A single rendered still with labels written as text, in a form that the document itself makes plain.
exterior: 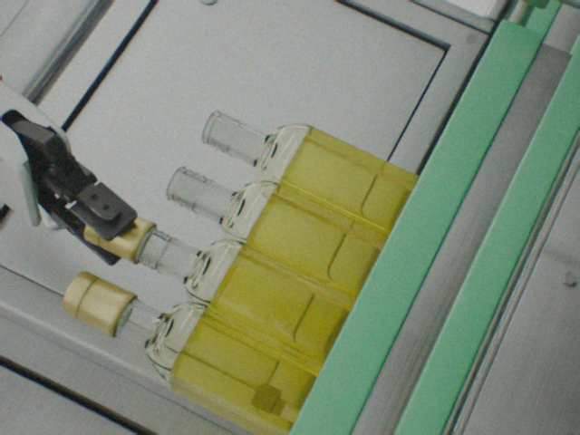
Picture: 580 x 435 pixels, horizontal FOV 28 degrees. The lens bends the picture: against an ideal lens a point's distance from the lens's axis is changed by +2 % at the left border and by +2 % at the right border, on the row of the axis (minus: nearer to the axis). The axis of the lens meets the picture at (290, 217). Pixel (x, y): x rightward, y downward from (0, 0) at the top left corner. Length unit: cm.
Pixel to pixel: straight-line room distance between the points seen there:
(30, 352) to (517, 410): 47
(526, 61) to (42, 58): 49
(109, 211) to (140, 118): 24
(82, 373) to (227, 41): 35
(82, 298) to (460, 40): 49
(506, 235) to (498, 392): 12
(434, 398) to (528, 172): 17
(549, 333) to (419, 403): 9
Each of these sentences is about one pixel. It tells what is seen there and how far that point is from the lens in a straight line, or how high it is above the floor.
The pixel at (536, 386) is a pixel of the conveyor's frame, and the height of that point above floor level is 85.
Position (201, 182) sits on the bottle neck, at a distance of 88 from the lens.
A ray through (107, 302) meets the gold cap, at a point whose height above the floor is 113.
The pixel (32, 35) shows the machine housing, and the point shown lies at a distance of 113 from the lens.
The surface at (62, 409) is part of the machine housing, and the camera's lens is 100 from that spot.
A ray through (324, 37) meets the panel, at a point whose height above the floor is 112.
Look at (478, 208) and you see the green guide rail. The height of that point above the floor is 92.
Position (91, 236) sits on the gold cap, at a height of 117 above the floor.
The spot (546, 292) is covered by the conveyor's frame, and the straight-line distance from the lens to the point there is 72.
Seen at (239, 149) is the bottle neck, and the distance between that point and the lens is 90.
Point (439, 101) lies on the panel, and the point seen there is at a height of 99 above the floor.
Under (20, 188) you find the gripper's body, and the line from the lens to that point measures 88.
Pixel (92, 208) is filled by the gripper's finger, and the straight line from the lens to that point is 85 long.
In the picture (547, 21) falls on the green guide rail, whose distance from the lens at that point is 97.
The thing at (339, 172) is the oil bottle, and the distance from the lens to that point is 87.
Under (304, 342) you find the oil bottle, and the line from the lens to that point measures 82.
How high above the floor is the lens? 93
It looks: 8 degrees up
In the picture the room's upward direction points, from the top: 64 degrees counter-clockwise
